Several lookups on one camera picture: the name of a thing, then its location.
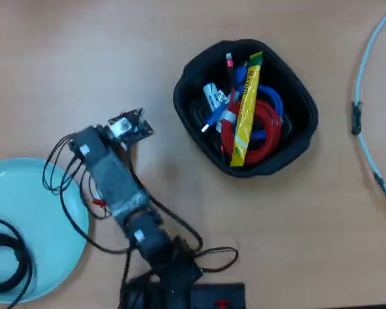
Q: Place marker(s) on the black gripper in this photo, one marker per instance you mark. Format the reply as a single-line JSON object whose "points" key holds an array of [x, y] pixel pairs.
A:
{"points": [[87, 143]]}

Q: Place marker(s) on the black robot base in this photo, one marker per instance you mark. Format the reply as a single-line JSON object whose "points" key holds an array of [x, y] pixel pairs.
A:
{"points": [[218, 294]]}

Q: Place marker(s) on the black soft bowl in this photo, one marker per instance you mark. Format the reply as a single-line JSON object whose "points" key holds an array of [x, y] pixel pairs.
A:
{"points": [[296, 96]]}

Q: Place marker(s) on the teal round plate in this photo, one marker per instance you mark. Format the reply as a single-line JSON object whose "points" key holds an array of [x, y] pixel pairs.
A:
{"points": [[42, 199]]}

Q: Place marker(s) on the white USB adapter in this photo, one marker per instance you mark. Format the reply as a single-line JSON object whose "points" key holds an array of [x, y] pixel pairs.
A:
{"points": [[214, 95]]}

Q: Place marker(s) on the yellow Maxim stick packet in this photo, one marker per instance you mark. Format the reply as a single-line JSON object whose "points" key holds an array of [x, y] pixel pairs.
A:
{"points": [[246, 112]]}

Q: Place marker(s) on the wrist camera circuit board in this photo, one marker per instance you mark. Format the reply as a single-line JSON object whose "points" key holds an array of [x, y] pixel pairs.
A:
{"points": [[130, 127]]}

